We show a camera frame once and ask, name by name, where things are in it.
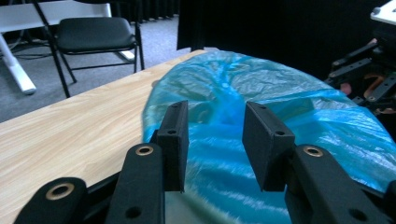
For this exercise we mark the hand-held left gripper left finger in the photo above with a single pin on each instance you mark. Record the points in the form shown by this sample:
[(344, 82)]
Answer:
[(174, 149)]

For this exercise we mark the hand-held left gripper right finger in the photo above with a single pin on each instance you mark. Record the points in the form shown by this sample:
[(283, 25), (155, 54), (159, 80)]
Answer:
[(264, 149)]

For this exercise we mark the blue plastic bag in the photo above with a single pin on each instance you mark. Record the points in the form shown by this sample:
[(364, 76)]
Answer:
[(224, 155)]

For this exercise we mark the green plastic trash bin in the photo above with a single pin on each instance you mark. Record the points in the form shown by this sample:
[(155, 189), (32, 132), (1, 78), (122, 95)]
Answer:
[(182, 208)]

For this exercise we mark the black curtain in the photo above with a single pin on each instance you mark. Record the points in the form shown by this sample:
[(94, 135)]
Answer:
[(146, 9), (264, 28)]

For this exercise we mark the black folding chair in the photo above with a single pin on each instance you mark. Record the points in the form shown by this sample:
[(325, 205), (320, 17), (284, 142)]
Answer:
[(93, 32)]

